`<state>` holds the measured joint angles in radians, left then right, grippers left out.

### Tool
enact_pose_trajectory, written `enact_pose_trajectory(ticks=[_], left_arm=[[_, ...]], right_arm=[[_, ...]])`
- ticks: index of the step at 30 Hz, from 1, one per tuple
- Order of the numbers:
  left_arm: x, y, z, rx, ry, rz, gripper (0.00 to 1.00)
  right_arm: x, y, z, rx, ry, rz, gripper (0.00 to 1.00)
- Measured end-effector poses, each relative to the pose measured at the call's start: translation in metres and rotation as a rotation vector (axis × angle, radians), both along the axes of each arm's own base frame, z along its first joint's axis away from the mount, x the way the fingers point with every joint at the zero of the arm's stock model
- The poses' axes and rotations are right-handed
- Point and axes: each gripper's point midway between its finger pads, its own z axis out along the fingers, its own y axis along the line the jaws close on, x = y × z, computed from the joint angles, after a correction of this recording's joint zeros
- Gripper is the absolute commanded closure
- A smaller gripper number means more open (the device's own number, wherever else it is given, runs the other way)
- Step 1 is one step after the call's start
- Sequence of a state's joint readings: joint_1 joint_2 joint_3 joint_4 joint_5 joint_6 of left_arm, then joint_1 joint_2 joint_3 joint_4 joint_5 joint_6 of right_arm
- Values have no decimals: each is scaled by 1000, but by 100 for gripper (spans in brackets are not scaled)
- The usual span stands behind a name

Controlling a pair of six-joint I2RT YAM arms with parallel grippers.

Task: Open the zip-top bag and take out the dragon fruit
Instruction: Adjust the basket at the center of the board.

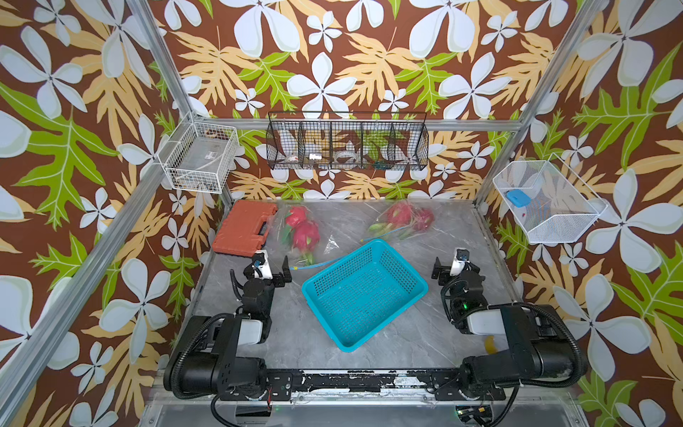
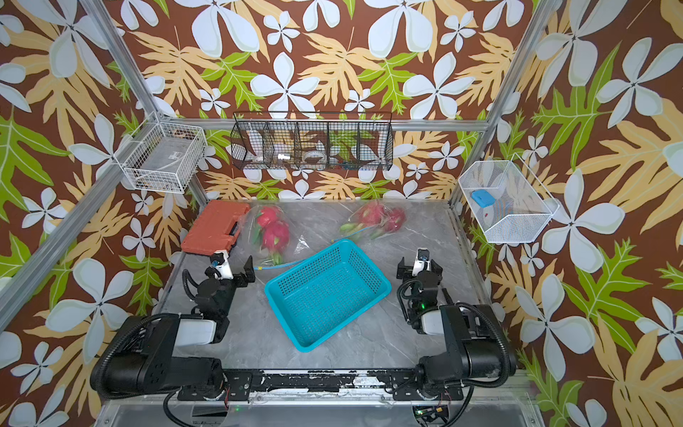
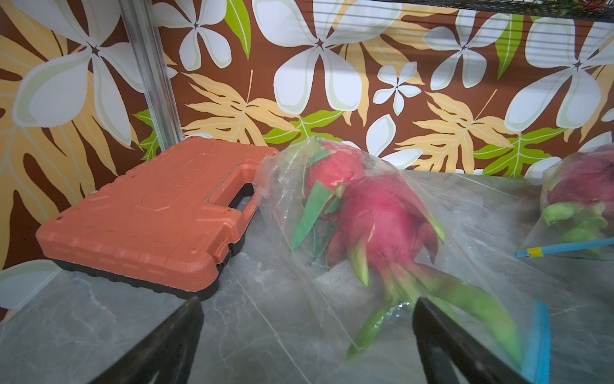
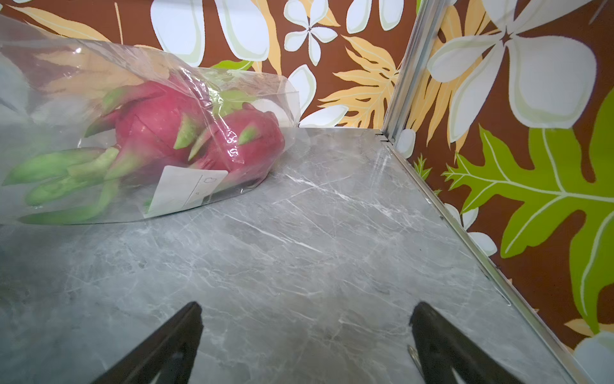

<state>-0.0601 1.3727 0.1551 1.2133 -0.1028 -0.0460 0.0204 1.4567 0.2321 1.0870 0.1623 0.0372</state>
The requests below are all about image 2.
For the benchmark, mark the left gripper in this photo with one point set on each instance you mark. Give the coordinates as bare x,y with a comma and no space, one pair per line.
235,277

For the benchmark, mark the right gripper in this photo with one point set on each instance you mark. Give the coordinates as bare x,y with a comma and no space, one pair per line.
419,274

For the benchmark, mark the dragon fruit bag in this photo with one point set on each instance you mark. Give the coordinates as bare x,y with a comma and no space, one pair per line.
267,215
396,219
370,215
274,239

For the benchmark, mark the zip-top bag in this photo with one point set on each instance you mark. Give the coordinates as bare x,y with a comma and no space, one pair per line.
297,249
367,234

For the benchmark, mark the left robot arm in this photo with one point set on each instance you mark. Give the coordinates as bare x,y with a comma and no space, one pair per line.
140,359

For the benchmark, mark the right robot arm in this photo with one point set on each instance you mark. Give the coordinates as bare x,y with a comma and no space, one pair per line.
476,353

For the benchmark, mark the red plastic tool case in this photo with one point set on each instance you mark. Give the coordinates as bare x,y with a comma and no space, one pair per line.
217,228

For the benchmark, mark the teal plastic basket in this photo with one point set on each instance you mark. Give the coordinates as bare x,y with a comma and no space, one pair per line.
321,295

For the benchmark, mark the blue object in basket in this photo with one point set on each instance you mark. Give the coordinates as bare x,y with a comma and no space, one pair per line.
483,198

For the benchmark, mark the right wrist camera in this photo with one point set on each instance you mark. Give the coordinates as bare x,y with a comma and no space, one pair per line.
422,261

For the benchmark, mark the white wire basket right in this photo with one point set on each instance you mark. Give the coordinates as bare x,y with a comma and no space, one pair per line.
524,206

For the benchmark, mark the white wire basket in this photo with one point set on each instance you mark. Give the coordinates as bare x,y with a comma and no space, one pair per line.
524,206
162,156

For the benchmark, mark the black mounting base rail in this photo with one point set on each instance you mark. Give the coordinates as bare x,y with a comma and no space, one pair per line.
250,385

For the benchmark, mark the black wire basket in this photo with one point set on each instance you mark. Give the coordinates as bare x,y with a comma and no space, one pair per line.
313,140

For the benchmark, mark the white wire basket left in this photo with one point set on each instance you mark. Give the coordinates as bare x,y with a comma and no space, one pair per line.
162,156

